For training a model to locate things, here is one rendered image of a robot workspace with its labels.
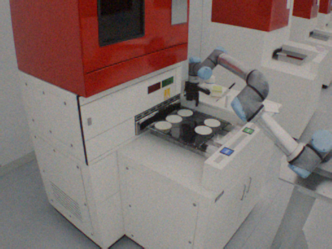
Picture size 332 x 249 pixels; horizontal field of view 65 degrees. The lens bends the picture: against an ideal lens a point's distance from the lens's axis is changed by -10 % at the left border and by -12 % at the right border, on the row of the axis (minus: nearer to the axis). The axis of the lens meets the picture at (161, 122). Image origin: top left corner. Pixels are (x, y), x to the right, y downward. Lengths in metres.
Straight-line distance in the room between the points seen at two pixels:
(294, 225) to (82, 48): 1.58
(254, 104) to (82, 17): 0.86
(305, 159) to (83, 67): 1.11
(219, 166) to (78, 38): 0.83
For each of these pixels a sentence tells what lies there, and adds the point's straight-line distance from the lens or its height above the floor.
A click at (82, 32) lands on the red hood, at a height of 1.53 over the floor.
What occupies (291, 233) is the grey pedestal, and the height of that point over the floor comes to 0.33.
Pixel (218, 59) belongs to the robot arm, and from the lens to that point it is 1.66.
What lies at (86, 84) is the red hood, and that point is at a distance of 1.31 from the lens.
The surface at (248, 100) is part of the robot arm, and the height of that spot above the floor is 1.21.
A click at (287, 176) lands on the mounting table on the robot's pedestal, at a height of 0.82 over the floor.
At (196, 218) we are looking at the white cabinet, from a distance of 1.50.
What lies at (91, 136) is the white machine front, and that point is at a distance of 1.49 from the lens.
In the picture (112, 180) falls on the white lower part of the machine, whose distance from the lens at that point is 1.75.
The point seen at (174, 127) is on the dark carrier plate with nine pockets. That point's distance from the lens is 1.72.
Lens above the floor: 1.75
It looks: 29 degrees down
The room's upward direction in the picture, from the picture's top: 1 degrees clockwise
